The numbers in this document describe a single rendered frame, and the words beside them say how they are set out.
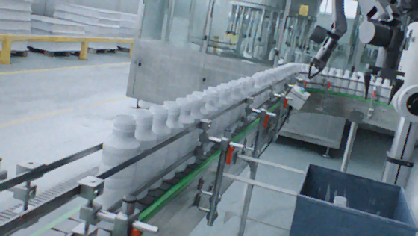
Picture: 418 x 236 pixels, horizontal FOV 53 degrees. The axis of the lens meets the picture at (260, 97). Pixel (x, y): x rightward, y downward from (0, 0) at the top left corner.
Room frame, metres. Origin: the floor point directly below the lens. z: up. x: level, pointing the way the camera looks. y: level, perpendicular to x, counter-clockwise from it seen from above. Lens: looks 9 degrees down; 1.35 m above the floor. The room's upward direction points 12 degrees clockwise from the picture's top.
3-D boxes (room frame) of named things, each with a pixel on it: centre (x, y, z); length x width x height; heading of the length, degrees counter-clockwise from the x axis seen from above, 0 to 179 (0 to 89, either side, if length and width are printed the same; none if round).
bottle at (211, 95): (1.08, 0.13, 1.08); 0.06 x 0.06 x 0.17
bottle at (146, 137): (0.73, 0.20, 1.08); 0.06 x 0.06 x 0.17
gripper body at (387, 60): (1.16, -0.32, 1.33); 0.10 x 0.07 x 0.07; 80
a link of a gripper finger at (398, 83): (1.15, -0.34, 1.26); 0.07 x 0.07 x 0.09; 80
